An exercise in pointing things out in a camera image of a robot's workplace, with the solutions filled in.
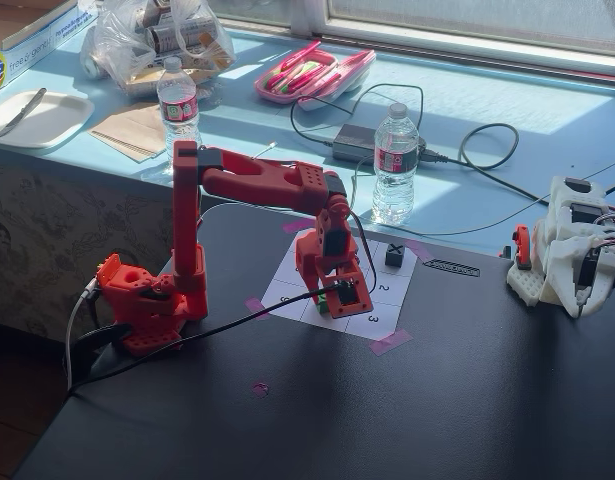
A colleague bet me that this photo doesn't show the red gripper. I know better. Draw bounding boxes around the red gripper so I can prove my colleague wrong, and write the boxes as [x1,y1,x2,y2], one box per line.
[294,212,361,309]

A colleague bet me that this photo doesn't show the white numbered grid sheet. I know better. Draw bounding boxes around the white numbered grid sheet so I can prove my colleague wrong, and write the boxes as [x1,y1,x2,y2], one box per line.
[260,227,419,340]

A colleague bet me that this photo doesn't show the pink tape piece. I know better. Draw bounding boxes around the pink tape piece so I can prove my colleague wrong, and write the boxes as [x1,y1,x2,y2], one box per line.
[281,218,318,235]
[369,328,414,357]
[244,296,273,321]
[404,238,436,262]

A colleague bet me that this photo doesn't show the water bottle red black label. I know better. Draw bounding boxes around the water bottle red black label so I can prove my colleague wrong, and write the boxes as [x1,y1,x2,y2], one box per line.
[371,102,420,226]

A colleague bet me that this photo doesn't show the black power adapter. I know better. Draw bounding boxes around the black power adapter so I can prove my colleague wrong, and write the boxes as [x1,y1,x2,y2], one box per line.
[331,123,428,164]

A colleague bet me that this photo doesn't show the pink pencil case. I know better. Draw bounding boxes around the pink pencil case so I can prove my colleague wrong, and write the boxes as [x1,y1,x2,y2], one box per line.
[254,40,377,112]

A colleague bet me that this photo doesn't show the water bottle with red label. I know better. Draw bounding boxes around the water bottle with red label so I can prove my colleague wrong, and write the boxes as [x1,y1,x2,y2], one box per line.
[156,56,204,176]

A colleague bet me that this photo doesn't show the black table clamp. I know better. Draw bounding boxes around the black table clamp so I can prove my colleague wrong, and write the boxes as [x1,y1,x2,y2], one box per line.
[74,322,133,386]

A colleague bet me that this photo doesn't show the brown paper napkins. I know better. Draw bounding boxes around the brown paper napkins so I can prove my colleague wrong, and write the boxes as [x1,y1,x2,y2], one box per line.
[86,102,169,164]

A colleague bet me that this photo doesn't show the white window sash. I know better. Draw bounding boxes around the white window sash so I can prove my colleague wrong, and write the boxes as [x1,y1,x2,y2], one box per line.
[326,0,615,54]

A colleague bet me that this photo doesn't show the clear plastic bag with groceries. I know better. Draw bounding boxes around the clear plastic bag with groceries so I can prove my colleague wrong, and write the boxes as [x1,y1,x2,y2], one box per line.
[79,0,237,99]

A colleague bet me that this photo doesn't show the white foam plate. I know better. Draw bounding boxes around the white foam plate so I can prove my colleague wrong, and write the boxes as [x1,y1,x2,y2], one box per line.
[0,90,96,150]

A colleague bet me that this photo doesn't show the grey plastic knife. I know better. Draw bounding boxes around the grey plastic knife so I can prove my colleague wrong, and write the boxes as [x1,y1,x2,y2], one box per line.
[0,87,48,139]

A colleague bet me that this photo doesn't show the Tide detergent cardboard box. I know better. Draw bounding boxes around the Tide detergent cardboard box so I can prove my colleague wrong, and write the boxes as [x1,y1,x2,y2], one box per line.
[0,0,101,99]

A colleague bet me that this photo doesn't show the red wrist camera mount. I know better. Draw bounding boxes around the red wrist camera mount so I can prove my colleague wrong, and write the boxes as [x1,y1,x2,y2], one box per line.
[329,269,374,320]

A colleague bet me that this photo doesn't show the black camera cable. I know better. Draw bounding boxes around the black camera cable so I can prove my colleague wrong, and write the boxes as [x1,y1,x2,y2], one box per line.
[66,282,351,399]

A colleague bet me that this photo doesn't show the thin black adapter cable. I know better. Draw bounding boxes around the thin black adapter cable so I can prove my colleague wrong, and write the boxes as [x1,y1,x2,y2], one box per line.
[289,83,424,149]

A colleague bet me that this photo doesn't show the thick black power cord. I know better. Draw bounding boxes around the thick black power cord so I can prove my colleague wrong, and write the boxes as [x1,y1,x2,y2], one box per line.
[419,123,556,206]

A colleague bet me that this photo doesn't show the orange leader arm handle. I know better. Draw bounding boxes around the orange leader arm handle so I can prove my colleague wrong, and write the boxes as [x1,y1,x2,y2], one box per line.
[511,224,534,271]

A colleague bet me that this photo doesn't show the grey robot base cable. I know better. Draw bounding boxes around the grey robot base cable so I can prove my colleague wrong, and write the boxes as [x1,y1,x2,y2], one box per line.
[64,277,101,394]

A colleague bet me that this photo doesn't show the grey window frame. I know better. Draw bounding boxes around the grey window frame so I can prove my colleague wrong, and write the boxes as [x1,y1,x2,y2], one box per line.
[206,0,615,84]

